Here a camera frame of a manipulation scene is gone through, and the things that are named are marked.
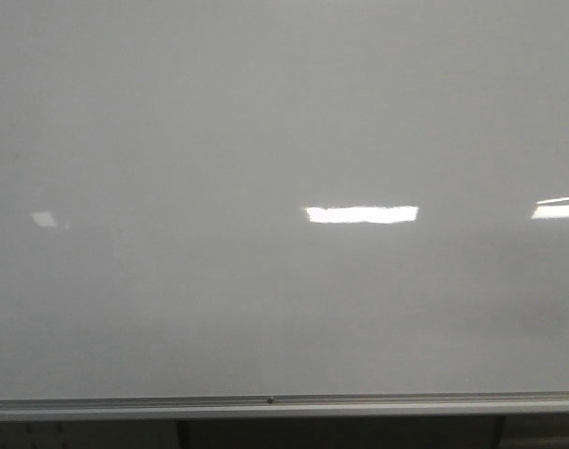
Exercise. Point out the white glossy whiteboard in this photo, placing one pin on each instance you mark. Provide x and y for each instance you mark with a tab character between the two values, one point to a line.
224	198

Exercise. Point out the dark panel under whiteboard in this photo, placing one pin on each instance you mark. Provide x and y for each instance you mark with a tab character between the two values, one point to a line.
450	431

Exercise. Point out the grey aluminium marker tray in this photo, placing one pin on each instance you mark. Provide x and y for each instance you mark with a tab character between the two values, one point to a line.
291	406

